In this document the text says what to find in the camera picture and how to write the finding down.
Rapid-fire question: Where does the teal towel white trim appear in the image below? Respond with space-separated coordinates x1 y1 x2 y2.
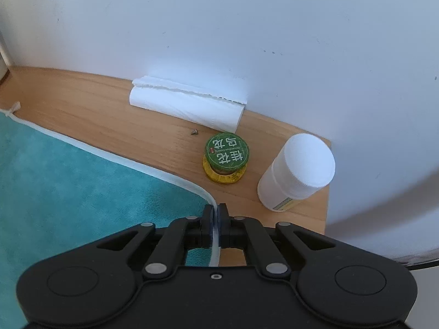
0 101 220 302

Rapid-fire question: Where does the red lid patterned tumbler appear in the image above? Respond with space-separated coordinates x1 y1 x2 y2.
0 37 9 83

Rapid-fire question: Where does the green lid yellow tin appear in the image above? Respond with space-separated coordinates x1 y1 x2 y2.
202 132 249 184

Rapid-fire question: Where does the white pill bottle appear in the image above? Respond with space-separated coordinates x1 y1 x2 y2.
257 133 336 212

